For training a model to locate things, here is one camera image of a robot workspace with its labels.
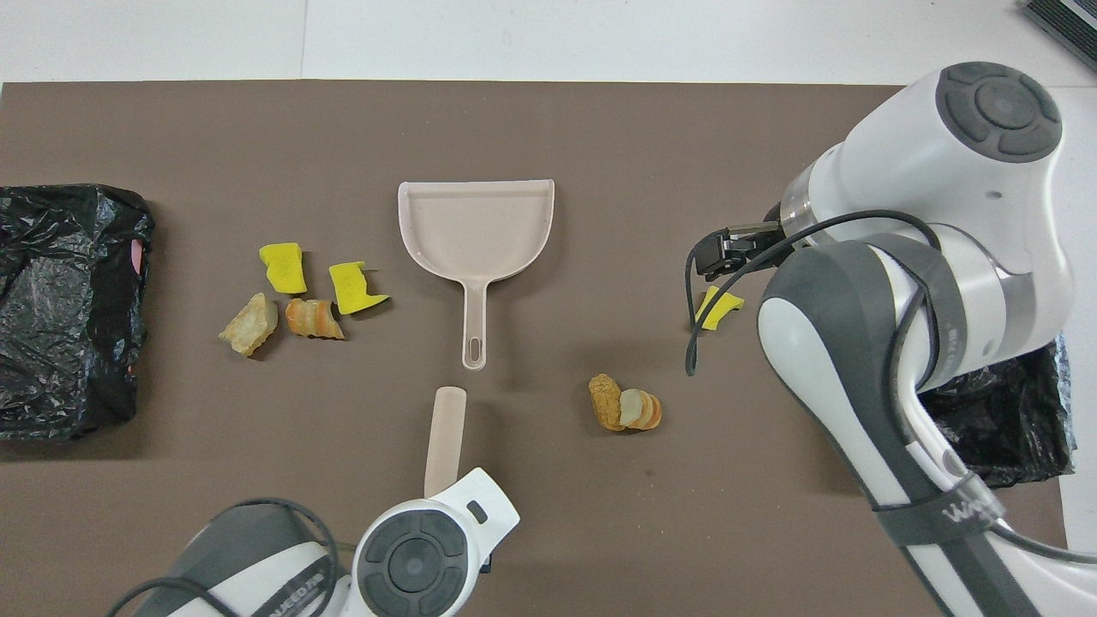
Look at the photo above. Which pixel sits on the black bagged bin pink spot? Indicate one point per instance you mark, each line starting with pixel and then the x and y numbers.
pixel 77 386

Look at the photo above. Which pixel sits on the beige plastic dustpan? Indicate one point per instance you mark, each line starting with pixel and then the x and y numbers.
pixel 476 231

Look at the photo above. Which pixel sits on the yellow green scouring sponge piece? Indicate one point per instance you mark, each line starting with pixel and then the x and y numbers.
pixel 718 310
pixel 283 267
pixel 351 290

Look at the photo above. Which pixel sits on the black bagged trash bin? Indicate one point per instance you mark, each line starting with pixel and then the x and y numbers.
pixel 1011 420

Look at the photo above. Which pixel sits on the orange striped croissant toy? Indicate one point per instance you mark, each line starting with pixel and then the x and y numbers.
pixel 313 319

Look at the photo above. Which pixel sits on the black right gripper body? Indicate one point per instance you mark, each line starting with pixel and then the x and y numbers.
pixel 711 257

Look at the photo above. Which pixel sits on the brown table mat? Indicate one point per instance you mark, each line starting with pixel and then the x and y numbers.
pixel 600 128

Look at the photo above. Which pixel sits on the pale tan bread chunk toy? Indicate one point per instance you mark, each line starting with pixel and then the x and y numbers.
pixel 249 326

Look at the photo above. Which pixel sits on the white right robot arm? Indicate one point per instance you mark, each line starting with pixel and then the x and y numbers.
pixel 943 146

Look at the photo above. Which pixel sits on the dark ribbed vent grille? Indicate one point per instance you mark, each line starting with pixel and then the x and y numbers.
pixel 1067 17

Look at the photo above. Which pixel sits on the beige hand brush black bristles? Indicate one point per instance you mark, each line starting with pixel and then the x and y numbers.
pixel 446 437

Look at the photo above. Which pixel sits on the sliced bread loaf toy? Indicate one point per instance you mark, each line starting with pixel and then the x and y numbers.
pixel 643 410

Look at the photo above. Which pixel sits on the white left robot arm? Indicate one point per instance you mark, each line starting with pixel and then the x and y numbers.
pixel 411 561

